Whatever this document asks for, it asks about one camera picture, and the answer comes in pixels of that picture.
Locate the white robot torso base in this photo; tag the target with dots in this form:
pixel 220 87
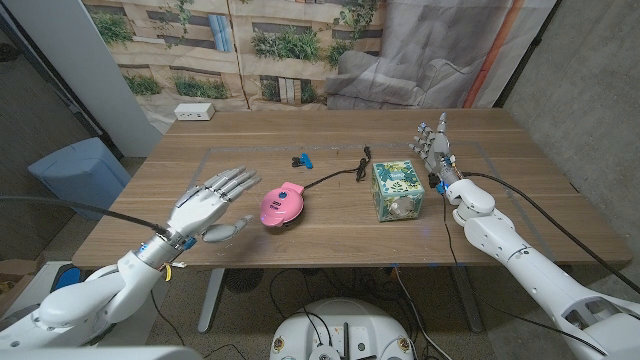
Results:
pixel 342 325

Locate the pink mini sandwich press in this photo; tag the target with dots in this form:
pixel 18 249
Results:
pixel 281 204

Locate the blue plastic bin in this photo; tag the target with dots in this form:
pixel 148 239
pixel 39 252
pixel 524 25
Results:
pixel 80 175

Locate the floral teal tissue box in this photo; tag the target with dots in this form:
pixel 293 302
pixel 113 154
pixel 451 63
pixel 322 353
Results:
pixel 397 190

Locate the grey table leg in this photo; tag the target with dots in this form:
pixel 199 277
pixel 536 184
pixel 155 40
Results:
pixel 467 300

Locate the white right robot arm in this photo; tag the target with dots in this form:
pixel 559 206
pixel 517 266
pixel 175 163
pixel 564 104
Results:
pixel 505 240

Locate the brown cardboard box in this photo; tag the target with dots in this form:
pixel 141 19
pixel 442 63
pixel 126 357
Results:
pixel 12 277

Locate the white platform with blue pads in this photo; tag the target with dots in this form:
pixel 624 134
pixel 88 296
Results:
pixel 67 277

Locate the white power strip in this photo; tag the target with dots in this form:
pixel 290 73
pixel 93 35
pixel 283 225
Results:
pixel 194 111

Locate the white table leg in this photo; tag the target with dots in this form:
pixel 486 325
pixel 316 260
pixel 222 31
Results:
pixel 210 300

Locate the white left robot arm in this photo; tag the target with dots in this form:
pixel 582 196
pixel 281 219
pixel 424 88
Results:
pixel 90 300

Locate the white wall panel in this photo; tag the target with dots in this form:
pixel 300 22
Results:
pixel 75 55

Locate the blue and black clip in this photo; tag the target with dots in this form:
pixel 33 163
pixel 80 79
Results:
pixel 305 160

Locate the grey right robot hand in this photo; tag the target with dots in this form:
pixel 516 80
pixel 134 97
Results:
pixel 439 150

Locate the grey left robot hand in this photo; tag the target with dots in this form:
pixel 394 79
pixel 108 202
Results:
pixel 200 210

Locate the printed fabric backdrop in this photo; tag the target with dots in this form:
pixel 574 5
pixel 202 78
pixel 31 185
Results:
pixel 300 50

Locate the round black floor disc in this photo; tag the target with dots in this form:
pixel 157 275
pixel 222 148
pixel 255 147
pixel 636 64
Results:
pixel 243 280

